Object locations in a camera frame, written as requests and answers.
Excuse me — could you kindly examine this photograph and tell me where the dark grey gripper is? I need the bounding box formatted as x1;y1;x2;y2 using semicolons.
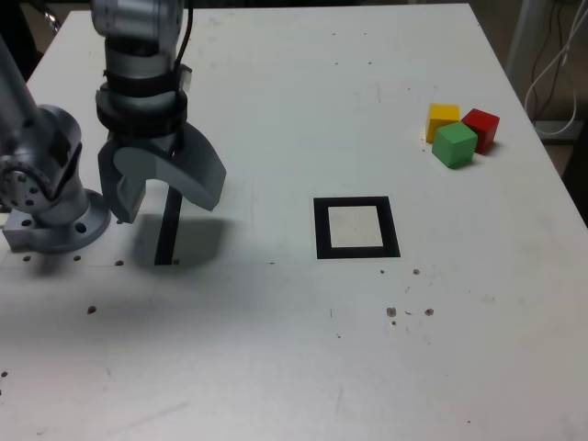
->
97;127;228;226

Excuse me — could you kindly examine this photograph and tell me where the yellow cube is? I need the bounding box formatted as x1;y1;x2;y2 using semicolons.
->
425;103;461;143

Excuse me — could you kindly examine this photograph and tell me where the green cube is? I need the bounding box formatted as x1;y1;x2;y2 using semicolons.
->
431;121;479;170

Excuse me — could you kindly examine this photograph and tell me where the red cube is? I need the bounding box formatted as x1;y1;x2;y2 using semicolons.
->
460;107;501;155

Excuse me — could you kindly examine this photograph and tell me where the black tape square outline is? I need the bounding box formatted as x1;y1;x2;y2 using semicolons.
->
312;196;401;261

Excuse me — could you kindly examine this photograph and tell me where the black tape strip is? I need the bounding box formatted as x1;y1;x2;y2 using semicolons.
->
153;186;185;266

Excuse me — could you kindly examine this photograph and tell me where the grey flat box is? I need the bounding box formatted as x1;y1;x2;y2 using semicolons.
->
535;119;588;144

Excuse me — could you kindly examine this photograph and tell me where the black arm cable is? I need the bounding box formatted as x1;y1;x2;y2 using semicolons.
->
172;0;195;74

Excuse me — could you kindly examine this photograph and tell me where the white metal post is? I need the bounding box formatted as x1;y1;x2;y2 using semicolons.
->
504;0;552;93

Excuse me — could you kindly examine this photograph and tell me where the white cable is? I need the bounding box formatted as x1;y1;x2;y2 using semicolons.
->
525;0;588;137

